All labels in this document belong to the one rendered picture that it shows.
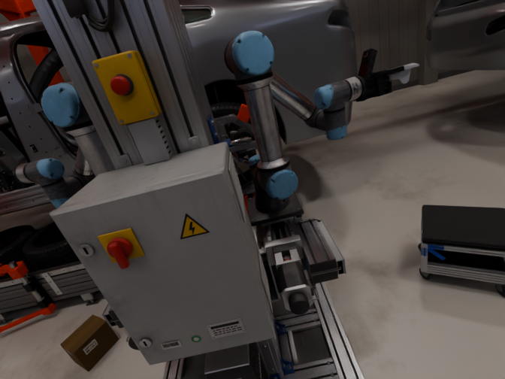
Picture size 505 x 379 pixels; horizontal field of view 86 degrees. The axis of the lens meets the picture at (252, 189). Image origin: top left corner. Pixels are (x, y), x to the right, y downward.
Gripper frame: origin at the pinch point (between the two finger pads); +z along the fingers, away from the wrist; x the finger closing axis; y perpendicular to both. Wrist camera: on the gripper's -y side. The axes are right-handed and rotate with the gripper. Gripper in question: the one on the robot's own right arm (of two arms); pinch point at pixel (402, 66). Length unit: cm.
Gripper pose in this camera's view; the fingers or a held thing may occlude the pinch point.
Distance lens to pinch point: 121.5
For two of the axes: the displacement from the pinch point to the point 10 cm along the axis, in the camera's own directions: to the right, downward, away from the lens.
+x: 2.6, 2.3, -9.4
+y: 2.7, 9.1, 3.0
